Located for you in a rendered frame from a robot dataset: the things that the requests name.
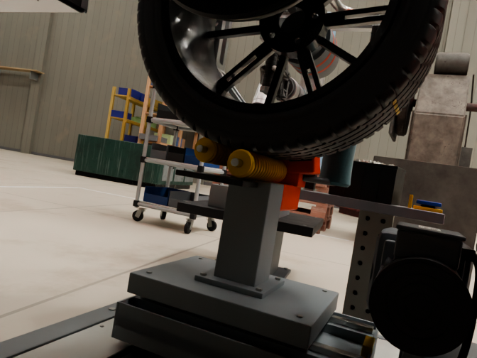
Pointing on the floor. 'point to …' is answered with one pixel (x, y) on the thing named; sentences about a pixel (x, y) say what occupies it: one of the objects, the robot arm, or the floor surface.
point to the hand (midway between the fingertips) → (268, 66)
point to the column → (363, 262)
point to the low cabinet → (122, 163)
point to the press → (439, 114)
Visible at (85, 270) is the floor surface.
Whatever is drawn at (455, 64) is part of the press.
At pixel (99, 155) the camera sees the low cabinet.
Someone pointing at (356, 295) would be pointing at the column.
